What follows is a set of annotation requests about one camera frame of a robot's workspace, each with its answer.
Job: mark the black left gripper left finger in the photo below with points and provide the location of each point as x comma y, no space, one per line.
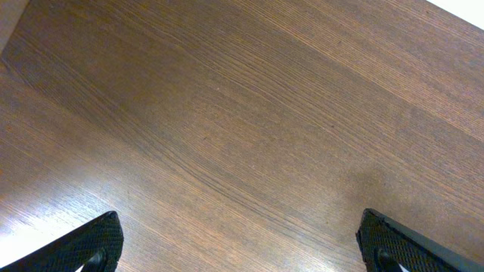
95,246

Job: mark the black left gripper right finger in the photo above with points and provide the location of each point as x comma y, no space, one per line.
387,245

